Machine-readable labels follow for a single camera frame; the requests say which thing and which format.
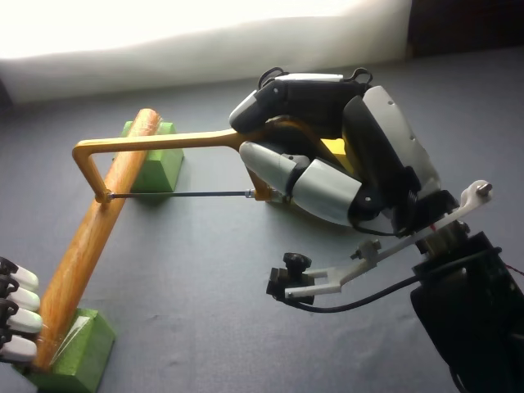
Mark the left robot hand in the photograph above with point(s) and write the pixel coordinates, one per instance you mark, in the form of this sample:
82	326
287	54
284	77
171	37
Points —
24	303

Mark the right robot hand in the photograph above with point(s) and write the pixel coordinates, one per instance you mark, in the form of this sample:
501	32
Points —
389	135

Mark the wooden dowel rod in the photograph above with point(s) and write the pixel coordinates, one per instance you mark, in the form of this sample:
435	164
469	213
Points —
82	254

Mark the yellow frame hacksaw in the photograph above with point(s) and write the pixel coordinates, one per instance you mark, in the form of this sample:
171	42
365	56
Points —
163	139

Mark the yellow block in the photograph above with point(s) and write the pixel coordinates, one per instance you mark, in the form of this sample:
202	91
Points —
335	149

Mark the green support block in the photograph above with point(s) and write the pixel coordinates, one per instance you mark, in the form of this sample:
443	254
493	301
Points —
86	348
163	163

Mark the dark backdrop panel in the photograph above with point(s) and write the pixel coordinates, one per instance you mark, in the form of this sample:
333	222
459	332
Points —
471	24

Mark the grey table cloth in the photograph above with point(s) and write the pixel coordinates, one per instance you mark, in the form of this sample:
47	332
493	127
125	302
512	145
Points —
245	348

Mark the white backdrop sheet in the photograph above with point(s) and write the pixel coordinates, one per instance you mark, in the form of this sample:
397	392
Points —
163	41

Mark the white camera bracket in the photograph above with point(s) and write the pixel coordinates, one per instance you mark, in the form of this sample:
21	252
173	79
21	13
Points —
331	282

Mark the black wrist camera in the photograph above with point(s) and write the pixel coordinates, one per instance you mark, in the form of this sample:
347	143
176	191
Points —
278	282

